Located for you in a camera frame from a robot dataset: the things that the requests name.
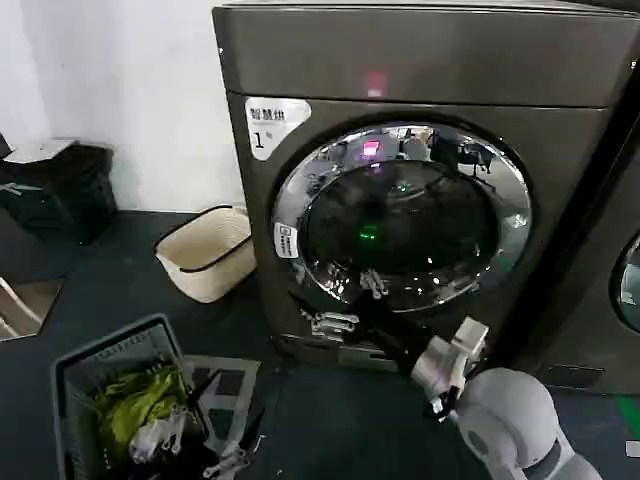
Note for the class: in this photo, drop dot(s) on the grey dryer without sticker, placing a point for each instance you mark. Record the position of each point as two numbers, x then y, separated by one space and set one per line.
575 280

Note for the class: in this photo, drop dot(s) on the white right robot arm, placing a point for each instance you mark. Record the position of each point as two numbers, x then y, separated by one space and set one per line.
505 420

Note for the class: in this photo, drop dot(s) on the grey dryer with number sticker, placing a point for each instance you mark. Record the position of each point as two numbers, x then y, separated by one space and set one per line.
450 65

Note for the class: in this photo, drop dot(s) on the cream woven basket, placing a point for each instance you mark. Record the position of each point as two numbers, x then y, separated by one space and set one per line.
210 260

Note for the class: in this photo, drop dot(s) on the white paper sheet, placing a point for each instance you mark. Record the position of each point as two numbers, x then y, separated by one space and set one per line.
40 150

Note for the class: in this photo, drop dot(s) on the round glass dryer door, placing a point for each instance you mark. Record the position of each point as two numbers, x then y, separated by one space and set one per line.
440 225

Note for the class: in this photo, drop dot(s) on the brown flat board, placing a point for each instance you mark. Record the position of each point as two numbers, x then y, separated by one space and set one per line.
25 305

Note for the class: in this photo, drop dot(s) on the grey printed floor sheet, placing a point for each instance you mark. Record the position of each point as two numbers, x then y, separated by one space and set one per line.
235 380

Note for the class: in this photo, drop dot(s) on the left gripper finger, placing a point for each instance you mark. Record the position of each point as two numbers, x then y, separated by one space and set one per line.
235 452
165 430

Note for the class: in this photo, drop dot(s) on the yellow-green garment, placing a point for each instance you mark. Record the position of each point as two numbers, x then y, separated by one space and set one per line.
130 400

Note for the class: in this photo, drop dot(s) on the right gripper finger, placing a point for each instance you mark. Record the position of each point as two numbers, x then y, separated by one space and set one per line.
374 286
330 325

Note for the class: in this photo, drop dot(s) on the black plastic crate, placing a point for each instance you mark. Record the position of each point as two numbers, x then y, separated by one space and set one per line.
65 200

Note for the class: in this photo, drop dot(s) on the grey plastic laundry basket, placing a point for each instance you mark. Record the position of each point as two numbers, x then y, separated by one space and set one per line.
67 400

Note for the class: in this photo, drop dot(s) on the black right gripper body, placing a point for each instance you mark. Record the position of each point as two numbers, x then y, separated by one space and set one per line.
392 335

